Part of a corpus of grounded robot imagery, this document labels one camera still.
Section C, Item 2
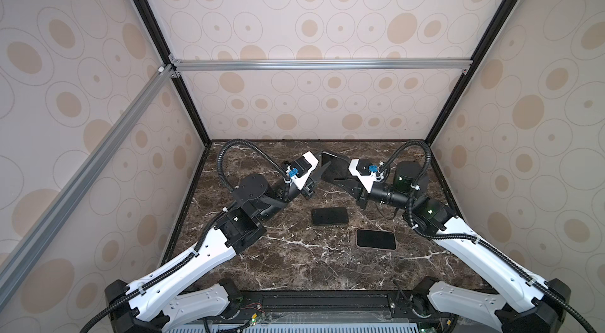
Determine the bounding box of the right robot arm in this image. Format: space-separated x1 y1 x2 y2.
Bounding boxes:
321 153 570 332

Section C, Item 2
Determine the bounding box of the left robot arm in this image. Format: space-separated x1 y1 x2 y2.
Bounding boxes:
106 164 327 332

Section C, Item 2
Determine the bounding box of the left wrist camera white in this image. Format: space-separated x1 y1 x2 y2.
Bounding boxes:
287 152 319 191

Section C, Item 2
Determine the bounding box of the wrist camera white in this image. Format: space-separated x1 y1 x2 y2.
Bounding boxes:
348 159 385 194
287 152 319 191

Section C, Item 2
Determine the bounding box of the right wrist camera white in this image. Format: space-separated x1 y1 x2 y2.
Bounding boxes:
348 159 385 194

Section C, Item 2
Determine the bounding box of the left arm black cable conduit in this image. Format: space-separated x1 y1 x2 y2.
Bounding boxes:
79 138 290 333

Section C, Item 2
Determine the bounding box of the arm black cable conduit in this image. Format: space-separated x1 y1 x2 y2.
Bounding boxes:
79 138 290 333
380 140 597 333

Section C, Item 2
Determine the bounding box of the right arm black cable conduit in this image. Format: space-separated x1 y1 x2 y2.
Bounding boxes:
380 140 597 333

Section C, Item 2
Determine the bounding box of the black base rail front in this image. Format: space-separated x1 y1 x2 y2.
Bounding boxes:
124 289 530 333

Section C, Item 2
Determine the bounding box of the horizontal aluminium rail back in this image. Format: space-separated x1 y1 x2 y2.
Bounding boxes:
175 58 473 72

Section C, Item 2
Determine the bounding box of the black frame post right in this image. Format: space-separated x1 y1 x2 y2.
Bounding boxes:
425 0 520 146

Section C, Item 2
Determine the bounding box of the black frame post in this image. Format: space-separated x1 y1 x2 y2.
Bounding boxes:
425 0 520 146
132 0 212 146

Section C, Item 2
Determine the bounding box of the black frame post left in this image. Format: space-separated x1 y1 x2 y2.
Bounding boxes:
132 0 212 146

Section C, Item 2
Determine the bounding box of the aluminium rail left wall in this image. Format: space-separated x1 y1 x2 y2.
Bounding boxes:
1 64 175 309

